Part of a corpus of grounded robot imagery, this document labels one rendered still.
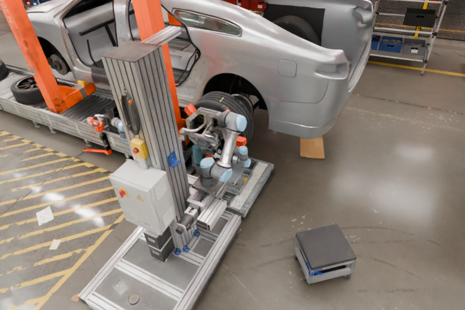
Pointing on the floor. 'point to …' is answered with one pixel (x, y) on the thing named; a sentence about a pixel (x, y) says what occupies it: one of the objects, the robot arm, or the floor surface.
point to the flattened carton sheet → (312, 147)
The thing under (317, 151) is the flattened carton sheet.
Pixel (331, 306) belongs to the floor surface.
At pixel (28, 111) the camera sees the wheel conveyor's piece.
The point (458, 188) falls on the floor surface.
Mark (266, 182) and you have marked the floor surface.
